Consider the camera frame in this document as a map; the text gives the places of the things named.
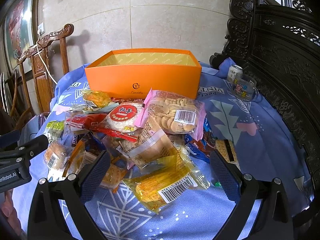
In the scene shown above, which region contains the carved wooden chair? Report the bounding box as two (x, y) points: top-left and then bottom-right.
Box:
(15, 23), (74, 130)

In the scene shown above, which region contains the orange cardboard box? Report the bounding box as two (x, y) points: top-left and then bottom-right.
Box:
(85, 48), (202, 99)

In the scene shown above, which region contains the round rice cracker red label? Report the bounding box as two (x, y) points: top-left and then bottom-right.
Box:
(98, 102), (143, 133)

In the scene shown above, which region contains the blue patterned tablecloth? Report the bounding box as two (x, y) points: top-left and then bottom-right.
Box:
(12, 57), (315, 240)

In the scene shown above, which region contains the white cable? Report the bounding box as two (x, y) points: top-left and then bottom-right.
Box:
(36, 29), (58, 85)

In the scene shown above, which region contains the white drink can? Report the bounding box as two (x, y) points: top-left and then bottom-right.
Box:
(227, 64), (243, 83)

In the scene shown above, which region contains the round brown pastry packet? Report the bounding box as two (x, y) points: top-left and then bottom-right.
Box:
(44, 141), (73, 170)

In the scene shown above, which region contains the cracker packet black stripe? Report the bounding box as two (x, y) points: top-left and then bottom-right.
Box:
(215, 139), (240, 169)

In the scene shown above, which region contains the wall power socket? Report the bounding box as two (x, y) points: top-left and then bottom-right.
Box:
(37, 22), (44, 35)

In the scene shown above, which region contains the person's left hand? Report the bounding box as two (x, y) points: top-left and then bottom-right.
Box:
(1, 190), (22, 236)

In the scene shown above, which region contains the pink bag of small biscuits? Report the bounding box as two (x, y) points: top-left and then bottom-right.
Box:
(134, 89), (206, 141)

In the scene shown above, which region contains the red long snack packet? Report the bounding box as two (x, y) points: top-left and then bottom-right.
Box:
(65, 113), (138, 142)

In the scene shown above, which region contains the small green candy packet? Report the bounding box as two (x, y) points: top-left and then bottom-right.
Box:
(44, 121), (64, 141)

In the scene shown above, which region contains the blue chocolate cookie packet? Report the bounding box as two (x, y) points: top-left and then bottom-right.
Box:
(184, 118), (216, 163)

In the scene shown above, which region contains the grey blue bag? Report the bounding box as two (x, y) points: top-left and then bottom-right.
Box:
(17, 114), (46, 146)

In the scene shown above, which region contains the yellow cake pack with barcode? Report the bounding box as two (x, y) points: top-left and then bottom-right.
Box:
(123, 151), (210, 213)

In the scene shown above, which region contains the tan bread packet clear wrap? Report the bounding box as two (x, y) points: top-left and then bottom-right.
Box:
(120, 117), (178, 171)

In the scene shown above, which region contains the orange wrapped cake packet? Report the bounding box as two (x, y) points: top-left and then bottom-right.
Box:
(99, 164), (128, 193)

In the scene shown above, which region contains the framed red flower painting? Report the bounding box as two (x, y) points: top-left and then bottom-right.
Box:
(4, 0), (34, 71)

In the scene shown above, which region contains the glass mug with stickers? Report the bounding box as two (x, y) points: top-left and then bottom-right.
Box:
(232, 73), (259, 102)

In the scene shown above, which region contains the orange yellow cake packet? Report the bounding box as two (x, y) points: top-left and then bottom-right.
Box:
(82, 89), (111, 108)

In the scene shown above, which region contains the dark carved wooden cabinet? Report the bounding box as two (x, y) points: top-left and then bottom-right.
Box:
(209, 0), (319, 193)

